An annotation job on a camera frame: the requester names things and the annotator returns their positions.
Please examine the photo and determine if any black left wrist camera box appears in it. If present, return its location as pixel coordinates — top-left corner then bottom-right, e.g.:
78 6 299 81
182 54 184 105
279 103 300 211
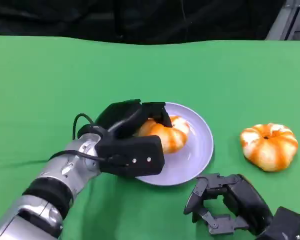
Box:
94 134 166 179

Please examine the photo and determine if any grey metal frame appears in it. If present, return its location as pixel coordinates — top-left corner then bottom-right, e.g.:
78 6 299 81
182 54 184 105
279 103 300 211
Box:
264 0 300 41

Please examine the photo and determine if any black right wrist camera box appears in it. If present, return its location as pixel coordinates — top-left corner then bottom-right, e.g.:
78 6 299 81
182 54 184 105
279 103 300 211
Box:
254 206 300 240

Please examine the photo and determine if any lilac plate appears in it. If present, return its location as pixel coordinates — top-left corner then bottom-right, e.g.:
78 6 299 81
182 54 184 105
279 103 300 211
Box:
93 101 214 187

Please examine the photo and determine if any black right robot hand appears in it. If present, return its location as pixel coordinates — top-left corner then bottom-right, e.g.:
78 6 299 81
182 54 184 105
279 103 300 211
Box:
183 173 275 237

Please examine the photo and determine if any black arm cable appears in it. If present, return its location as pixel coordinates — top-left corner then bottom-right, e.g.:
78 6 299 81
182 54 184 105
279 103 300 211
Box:
48 113 131 169

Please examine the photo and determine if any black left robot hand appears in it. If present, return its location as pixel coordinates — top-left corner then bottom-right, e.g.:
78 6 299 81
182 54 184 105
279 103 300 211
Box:
77 99 174 141

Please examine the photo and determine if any orange and white bread roll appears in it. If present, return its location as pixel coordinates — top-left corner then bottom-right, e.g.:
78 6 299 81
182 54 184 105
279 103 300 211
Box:
133 115 191 155
239 122 299 173

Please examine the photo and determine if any black backdrop cloth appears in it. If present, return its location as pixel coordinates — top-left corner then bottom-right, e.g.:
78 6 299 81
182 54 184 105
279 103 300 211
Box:
0 0 284 46

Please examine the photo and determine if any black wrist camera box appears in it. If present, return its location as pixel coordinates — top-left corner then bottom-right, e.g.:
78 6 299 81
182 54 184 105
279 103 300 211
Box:
94 134 166 179
254 206 300 240

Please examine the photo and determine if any green table cloth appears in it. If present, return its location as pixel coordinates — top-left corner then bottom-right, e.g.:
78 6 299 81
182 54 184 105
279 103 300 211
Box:
0 35 300 240

